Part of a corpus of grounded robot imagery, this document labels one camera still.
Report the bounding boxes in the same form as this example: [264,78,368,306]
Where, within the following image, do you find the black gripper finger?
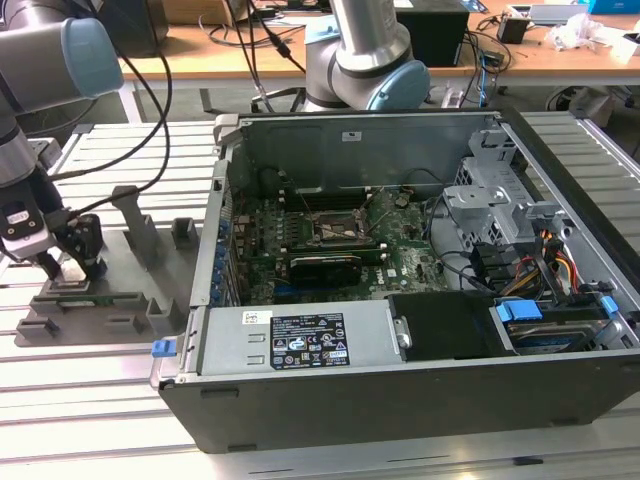
[74,242,109,280]
[39,249,64,281]

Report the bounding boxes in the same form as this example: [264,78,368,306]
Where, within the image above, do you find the silver green CPU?
[59,259,87,284]

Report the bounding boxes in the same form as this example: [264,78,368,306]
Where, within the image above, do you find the metal socket cover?
[351,205,375,237]

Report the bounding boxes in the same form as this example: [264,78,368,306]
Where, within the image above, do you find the thin metal locking lever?
[355,188,387,215]
[370,207,398,236]

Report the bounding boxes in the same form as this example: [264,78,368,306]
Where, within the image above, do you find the CPU socket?
[309,207,376,249]

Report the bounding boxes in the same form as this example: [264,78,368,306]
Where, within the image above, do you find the green RAM stick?
[55,294,120,307]

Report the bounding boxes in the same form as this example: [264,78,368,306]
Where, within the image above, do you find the grey parts rack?
[12,184,206,349]

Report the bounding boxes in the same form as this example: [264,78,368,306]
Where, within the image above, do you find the grey power supply unit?
[197,301,401,377]

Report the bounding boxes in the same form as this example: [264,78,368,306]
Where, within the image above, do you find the black computer tower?
[99,0,169,57]

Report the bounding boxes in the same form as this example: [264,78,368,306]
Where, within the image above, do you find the blue expansion slot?
[273,284,314,299]

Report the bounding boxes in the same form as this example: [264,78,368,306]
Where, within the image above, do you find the wooden desk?
[114,0,640,121]

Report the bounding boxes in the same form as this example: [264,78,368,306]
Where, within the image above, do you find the black graphics card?
[288,252,363,290]

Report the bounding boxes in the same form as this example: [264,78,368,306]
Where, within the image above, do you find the brown cardboard box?
[162,0,261,25]

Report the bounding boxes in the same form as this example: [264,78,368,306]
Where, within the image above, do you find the black RAM slot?
[278,241,390,250]
[278,250,390,260]
[283,196,372,204]
[283,192,372,199]
[283,187,372,195]
[278,255,390,267]
[283,201,372,209]
[278,246,390,255]

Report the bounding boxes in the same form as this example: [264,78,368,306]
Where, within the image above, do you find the green motherboard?
[227,183,451,306]

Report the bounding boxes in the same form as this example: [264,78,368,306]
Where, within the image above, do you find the black grey PC case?
[149,107,640,455]

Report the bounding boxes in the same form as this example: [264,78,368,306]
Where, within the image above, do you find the silver metal drive cage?
[442,128,576,251]

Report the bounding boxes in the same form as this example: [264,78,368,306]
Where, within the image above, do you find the hard disk in blue carrier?
[492,297,601,357]

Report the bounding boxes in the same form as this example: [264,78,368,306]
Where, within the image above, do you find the small black box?
[497,14,531,45]

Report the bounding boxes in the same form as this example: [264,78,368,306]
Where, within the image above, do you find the grey laptop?
[528,2,592,27]

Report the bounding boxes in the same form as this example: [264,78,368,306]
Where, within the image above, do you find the clear plastic bag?
[547,12,609,52]

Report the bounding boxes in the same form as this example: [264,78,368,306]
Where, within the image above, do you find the white box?
[594,27,640,64]

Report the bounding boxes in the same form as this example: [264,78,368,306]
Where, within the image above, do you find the blue box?
[587,0,640,15]

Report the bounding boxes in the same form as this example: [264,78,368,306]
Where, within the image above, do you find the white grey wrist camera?
[0,199,56,264]

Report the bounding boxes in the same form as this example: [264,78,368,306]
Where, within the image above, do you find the small grey wrist camera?
[28,138,64,174]

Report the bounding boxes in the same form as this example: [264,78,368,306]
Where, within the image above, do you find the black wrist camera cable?
[47,47,175,224]

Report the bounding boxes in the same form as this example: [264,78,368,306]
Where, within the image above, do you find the grey case latch handle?
[212,113,245,150]

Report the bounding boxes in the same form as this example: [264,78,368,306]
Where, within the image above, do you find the blue cable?
[477,47,491,109]

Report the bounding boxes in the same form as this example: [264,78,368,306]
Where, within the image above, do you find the orange yellow power wires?
[499,228,581,301]

